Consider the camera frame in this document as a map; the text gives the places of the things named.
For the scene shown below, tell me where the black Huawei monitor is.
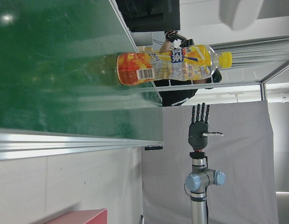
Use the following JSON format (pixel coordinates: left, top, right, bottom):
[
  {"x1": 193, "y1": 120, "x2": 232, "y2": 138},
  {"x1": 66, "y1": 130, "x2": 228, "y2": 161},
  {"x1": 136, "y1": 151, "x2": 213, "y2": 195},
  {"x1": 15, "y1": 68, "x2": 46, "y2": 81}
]
[{"x1": 117, "y1": 0, "x2": 181, "y2": 34}]

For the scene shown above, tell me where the white and grey right robot hand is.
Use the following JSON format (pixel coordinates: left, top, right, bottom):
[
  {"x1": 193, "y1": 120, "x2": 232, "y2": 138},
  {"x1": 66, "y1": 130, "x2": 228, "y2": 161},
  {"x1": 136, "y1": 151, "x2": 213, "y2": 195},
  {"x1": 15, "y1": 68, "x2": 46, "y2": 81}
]
[{"x1": 187, "y1": 102, "x2": 224, "y2": 150}]

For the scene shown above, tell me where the green conveyor belt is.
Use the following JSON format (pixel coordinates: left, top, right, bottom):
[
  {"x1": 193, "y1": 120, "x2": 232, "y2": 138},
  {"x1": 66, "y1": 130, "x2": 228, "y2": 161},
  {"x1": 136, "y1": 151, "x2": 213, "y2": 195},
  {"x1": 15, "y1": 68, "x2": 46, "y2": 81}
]
[{"x1": 0, "y1": 0, "x2": 165, "y2": 161}]

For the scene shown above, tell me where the yellow capped iced tea bottle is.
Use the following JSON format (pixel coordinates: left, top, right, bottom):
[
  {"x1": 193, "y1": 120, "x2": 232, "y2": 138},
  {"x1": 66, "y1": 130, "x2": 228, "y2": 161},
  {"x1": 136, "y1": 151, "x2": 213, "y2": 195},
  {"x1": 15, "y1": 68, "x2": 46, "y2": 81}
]
[{"x1": 116, "y1": 44, "x2": 233, "y2": 85}]

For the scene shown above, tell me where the white and grey left robot hand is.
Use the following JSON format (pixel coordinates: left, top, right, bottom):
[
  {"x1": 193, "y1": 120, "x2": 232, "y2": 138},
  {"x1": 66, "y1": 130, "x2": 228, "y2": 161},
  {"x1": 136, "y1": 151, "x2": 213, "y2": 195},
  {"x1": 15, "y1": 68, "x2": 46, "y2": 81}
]
[{"x1": 218, "y1": 0, "x2": 265, "y2": 31}]

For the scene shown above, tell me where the aluminium cell frame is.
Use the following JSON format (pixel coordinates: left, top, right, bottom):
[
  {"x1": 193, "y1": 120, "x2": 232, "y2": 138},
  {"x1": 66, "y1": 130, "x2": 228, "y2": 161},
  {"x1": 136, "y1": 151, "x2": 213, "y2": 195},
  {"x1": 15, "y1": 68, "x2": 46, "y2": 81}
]
[{"x1": 155, "y1": 35, "x2": 289, "y2": 101}]

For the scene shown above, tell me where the person in black shirt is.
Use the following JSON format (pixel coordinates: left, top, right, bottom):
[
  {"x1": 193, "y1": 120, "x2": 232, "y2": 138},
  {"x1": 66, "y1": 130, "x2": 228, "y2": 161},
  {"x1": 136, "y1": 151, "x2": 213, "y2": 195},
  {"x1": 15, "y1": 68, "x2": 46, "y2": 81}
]
[{"x1": 158, "y1": 31, "x2": 223, "y2": 107}]

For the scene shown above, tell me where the pink plastic basket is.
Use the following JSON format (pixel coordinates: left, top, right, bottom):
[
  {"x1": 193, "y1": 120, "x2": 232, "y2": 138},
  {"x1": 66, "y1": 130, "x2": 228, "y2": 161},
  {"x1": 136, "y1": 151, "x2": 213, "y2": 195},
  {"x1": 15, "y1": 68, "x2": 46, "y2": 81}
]
[{"x1": 45, "y1": 208, "x2": 108, "y2": 224}]

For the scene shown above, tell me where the white cloth backdrop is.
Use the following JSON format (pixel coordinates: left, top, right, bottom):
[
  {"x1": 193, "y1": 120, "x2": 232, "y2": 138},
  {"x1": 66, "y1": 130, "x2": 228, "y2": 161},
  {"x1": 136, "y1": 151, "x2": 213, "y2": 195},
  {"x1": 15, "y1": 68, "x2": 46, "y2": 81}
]
[{"x1": 140, "y1": 99, "x2": 279, "y2": 224}]

